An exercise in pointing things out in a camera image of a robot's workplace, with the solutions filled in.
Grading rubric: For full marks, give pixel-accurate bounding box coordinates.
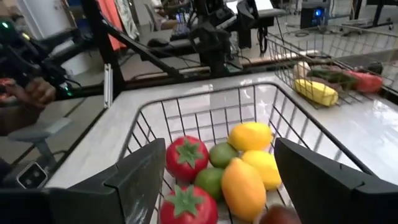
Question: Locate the orange cloth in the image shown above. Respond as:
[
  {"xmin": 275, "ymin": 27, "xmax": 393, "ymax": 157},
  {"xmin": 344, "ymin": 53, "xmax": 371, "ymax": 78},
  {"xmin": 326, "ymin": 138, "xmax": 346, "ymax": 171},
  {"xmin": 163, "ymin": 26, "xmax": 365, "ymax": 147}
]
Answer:
[{"xmin": 98, "ymin": 0, "xmax": 127, "ymax": 50}]

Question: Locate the silver wire basket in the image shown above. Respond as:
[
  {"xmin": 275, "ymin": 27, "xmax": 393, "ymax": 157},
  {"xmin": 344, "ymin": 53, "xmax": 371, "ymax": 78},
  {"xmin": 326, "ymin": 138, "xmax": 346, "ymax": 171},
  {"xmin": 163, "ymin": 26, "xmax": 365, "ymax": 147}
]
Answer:
[{"xmin": 266, "ymin": 24, "xmax": 398, "ymax": 110}]

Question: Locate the black wire basket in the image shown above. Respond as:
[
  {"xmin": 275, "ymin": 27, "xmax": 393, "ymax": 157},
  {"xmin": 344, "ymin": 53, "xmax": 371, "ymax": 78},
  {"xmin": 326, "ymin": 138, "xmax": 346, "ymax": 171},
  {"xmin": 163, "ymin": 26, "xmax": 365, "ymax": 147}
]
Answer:
[{"xmin": 116, "ymin": 81, "xmax": 377, "ymax": 224}]

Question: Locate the person's hand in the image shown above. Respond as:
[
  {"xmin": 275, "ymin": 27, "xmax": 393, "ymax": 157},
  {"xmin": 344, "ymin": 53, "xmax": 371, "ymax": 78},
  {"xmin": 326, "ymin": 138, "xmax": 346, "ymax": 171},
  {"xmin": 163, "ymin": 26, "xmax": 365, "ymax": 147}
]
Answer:
[{"xmin": 4, "ymin": 77, "xmax": 57, "ymax": 110}]

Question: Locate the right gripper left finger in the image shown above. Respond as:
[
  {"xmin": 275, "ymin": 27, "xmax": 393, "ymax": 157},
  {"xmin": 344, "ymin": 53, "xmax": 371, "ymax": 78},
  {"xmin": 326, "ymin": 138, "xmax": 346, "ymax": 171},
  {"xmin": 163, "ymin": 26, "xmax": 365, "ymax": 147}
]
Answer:
[{"xmin": 0, "ymin": 138, "xmax": 167, "ymax": 224}]

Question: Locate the grey chair armrest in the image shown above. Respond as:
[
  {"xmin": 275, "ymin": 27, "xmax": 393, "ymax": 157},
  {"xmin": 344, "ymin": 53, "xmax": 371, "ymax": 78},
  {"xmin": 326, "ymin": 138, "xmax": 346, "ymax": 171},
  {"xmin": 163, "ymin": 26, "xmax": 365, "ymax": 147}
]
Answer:
[{"xmin": 7, "ymin": 117, "xmax": 73, "ymax": 167}]

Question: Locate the white frame bracket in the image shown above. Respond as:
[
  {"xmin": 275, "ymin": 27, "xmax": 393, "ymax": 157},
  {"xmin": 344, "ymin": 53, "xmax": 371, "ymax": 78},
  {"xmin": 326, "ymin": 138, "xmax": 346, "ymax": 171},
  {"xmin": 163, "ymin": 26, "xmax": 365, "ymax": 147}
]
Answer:
[{"xmin": 103, "ymin": 63, "xmax": 113, "ymax": 109}]

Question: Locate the yellow corn cob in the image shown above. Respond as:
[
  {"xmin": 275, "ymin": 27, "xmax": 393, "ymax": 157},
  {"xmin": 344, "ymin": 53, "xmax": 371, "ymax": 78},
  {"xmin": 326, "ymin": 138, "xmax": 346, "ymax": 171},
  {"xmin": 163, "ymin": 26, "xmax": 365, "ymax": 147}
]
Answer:
[{"xmin": 293, "ymin": 78, "xmax": 340, "ymax": 108}]

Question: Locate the green lime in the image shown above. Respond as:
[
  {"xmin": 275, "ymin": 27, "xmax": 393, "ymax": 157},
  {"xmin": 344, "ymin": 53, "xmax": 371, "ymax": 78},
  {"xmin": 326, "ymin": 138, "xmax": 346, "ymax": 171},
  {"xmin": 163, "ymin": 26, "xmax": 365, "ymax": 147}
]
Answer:
[
  {"xmin": 208, "ymin": 142, "xmax": 239, "ymax": 169},
  {"xmin": 194, "ymin": 167, "xmax": 225, "ymax": 202}
]

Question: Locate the dark purple plum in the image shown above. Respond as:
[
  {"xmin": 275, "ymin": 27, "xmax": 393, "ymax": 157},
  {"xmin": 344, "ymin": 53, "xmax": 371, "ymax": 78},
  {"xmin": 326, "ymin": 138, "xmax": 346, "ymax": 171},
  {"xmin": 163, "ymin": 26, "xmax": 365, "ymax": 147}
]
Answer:
[{"xmin": 254, "ymin": 205, "xmax": 302, "ymax": 224}]

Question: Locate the orange-yellow mango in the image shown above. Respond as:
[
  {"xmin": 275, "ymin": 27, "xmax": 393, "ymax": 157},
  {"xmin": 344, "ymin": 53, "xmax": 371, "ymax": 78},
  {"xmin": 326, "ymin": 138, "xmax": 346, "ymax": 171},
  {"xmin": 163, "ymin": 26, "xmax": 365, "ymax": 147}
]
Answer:
[{"xmin": 221, "ymin": 157, "xmax": 267, "ymax": 222}]

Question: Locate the person's forearm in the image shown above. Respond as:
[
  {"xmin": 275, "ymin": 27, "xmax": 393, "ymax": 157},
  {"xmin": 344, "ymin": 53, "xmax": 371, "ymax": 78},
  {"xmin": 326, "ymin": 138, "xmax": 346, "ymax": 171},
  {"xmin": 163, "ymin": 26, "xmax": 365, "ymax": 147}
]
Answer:
[{"xmin": 0, "ymin": 104, "xmax": 41, "ymax": 138}]

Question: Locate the black computer blue light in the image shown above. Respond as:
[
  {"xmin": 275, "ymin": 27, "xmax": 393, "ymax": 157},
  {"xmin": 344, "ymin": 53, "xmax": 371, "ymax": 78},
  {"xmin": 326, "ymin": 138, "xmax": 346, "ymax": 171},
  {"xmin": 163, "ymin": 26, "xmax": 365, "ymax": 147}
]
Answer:
[{"xmin": 300, "ymin": 1, "xmax": 331, "ymax": 30}]

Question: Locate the white garlic bulb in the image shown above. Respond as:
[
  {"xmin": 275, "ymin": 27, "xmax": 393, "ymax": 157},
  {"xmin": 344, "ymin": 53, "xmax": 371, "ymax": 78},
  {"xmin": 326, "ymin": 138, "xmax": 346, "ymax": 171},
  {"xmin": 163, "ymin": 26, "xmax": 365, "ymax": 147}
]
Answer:
[{"xmin": 293, "ymin": 61, "xmax": 312, "ymax": 79}]

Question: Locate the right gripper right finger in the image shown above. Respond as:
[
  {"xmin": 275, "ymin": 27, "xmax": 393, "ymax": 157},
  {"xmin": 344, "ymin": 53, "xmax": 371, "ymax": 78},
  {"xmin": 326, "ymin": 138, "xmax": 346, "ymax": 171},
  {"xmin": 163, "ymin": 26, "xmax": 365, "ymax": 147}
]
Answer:
[{"xmin": 273, "ymin": 136, "xmax": 398, "ymax": 224}]

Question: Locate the black desk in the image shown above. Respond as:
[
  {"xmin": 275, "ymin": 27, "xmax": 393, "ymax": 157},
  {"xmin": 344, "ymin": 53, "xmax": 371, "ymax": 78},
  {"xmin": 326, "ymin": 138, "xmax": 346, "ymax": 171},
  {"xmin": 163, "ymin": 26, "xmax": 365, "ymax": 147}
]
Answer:
[{"xmin": 236, "ymin": 0, "xmax": 289, "ymax": 50}]

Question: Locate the bright red long pepper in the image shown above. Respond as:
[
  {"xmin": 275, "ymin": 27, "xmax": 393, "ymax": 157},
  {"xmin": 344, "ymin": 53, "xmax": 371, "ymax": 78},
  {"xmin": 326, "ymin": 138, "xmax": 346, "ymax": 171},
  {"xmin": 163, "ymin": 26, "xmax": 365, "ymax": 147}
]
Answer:
[{"xmin": 346, "ymin": 70, "xmax": 384, "ymax": 94}]

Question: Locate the yellow lemon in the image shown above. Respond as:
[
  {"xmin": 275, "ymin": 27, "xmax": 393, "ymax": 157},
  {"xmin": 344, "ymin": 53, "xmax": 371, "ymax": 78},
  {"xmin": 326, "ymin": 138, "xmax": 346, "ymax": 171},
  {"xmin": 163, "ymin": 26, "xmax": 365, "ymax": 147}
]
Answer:
[
  {"xmin": 241, "ymin": 150, "xmax": 283, "ymax": 191},
  {"xmin": 228, "ymin": 121, "xmax": 274, "ymax": 152}
]

